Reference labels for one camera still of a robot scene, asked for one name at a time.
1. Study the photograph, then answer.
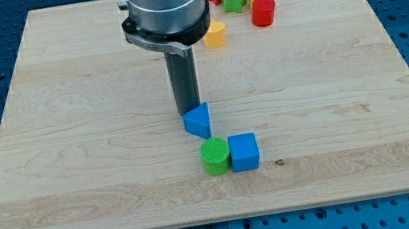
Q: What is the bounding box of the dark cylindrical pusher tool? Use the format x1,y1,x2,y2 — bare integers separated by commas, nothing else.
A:
164,50,200,116

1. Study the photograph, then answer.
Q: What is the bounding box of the yellow half-round block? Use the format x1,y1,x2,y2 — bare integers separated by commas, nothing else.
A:
204,19,227,48

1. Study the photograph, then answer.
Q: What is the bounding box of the blue cube block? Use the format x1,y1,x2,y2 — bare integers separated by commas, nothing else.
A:
228,132,260,173

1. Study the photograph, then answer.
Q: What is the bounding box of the wooden board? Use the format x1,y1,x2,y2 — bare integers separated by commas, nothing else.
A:
0,0,409,229

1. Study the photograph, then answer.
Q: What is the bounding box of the red cylinder block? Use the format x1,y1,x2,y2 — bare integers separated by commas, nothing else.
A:
252,0,276,27

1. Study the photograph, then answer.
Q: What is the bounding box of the green cylinder block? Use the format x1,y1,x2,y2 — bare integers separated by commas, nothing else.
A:
200,137,231,176

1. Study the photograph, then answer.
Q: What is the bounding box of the blue triangle block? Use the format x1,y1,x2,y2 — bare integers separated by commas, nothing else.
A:
182,102,212,139

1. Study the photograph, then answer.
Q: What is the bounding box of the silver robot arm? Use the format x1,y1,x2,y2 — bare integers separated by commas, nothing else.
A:
117,0,211,58

